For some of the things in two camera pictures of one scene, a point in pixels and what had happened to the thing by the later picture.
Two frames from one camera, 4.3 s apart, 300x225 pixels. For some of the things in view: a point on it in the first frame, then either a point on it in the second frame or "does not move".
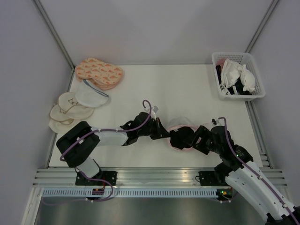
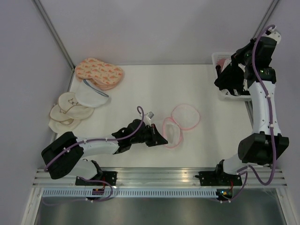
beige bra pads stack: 68,111 does not move
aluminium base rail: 160,176 does not move
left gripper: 161,132 → 156,138
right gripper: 202,132 → 239,56
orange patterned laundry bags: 103,75 does not move
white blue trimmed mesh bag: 88,94 does not move
